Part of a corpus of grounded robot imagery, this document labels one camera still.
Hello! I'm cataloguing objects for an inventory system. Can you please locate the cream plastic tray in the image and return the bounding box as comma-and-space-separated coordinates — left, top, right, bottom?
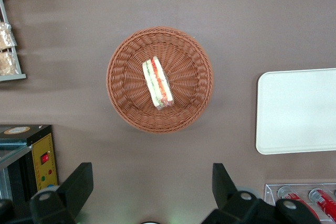
255, 68, 336, 155

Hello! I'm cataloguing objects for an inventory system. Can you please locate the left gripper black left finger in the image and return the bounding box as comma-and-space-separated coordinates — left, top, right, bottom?
29, 162, 94, 224

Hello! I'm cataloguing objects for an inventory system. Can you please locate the red cola bottle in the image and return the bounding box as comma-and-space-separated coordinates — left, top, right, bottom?
308, 188, 336, 222
278, 186, 321, 222

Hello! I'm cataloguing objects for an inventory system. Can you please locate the round brown wicker basket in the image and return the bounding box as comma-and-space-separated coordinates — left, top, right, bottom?
106, 26, 215, 134

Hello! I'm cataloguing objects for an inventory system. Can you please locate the clear bag of rice crackers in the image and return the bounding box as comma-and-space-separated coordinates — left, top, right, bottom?
0, 22, 17, 51
0, 51, 19, 76

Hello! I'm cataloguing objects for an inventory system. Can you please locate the clear acrylic bottle rack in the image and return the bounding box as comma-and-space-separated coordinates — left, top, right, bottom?
264, 183, 336, 224

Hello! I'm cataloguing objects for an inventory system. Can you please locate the striped sandwich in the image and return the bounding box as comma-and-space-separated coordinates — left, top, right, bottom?
142, 55, 175, 112

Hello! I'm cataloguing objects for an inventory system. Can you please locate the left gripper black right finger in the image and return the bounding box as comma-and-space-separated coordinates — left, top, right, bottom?
201, 163, 275, 224

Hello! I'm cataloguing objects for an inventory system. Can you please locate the black food warmer yellow panel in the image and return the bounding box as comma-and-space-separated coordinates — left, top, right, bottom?
0, 124, 59, 210

